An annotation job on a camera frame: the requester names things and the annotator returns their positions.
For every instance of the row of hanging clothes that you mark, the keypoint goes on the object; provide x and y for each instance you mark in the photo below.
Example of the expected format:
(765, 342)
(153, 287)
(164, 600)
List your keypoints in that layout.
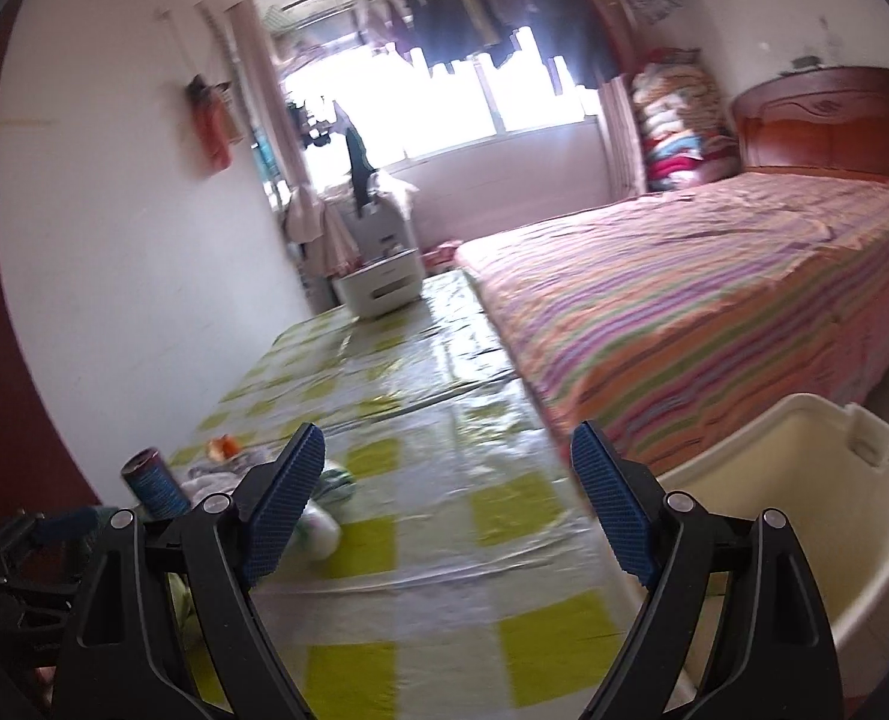
(452, 22)

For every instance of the dark hanging garment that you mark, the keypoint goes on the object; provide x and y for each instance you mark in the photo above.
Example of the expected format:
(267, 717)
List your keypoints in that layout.
(358, 157)

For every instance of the orange peel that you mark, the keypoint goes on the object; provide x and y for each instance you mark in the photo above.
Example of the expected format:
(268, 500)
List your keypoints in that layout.
(225, 448)

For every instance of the white plastic organizer box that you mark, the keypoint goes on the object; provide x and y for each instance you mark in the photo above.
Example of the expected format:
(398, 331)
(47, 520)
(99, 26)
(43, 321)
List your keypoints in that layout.
(381, 285)

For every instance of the cream plastic bin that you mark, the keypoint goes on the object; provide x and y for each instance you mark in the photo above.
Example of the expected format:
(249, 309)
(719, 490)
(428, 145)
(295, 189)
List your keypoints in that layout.
(812, 480)

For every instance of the hanging towels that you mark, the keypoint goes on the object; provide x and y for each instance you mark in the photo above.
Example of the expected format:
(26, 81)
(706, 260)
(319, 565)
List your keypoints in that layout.
(317, 232)

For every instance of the pink curtain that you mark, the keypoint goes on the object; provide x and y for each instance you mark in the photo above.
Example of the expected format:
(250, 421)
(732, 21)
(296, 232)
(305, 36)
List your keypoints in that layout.
(283, 112)

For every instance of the crumpled white tissue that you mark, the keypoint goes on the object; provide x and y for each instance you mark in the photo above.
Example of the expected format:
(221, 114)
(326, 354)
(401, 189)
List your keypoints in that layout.
(212, 481)

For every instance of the stack of folded blankets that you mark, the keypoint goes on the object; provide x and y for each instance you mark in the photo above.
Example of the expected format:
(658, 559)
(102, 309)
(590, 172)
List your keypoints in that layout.
(677, 127)

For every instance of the red wall bag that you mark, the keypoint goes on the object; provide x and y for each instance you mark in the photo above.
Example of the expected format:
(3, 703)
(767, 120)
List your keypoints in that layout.
(212, 127)

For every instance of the printed drink bottle white cap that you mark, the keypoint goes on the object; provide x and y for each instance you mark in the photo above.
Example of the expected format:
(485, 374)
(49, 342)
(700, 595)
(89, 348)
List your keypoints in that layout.
(324, 529)

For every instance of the striped bed sheet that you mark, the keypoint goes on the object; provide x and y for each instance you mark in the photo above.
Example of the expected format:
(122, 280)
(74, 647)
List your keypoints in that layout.
(677, 300)

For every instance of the wooden headboard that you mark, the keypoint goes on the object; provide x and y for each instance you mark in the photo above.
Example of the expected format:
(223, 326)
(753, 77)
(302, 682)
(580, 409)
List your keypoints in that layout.
(827, 127)

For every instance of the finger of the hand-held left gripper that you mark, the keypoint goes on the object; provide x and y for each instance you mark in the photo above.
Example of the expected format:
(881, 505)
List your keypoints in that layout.
(66, 524)

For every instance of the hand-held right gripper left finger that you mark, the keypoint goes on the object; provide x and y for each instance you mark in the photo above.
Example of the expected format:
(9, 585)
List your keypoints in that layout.
(283, 510)

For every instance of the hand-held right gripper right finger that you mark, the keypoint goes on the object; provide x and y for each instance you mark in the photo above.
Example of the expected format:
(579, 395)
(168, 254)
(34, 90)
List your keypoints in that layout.
(609, 510)

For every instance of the dark blue drink can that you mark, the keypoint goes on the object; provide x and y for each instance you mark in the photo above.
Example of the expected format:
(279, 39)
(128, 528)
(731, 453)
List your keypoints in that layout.
(156, 487)

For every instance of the white pleated curtain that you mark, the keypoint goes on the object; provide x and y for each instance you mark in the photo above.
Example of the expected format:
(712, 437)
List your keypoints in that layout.
(621, 142)

